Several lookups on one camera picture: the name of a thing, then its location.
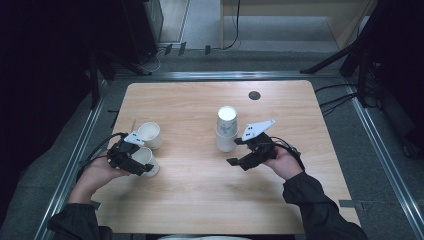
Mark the person's right hand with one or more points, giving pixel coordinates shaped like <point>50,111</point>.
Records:
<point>283,165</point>

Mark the black round table grommet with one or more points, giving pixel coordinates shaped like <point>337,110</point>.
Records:
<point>254,95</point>

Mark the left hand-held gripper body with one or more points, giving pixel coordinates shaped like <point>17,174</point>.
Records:
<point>121,155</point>

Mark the grey tape piece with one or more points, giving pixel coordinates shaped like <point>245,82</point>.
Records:
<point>348,203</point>
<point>96,205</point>

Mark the black cabinet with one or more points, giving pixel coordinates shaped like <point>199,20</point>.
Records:
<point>140,30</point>

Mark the black tripod stand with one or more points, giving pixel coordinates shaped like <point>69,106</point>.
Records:
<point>330,59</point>

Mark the stack of nested paper cups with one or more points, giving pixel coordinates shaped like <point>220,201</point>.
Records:
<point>227,133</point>

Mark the beige wooden furniture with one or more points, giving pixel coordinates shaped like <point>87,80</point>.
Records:
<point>346,23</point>

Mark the dark curtain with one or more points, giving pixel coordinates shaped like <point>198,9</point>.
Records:
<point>40,100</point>

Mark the black metal stand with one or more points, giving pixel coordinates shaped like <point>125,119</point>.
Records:
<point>95,80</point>

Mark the person's left hand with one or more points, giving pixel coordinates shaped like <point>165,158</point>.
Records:
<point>100,175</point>

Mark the black floor bracket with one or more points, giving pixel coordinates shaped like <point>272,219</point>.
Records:
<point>182,48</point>
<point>207,50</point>
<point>168,49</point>

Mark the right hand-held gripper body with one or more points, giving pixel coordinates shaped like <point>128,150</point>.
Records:
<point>258,150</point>

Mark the white paper cup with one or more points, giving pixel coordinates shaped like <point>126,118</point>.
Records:
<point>146,157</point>
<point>150,133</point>

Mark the aluminium floor rail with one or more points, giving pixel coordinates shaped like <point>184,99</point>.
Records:
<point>226,75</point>
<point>71,160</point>
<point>383,153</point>

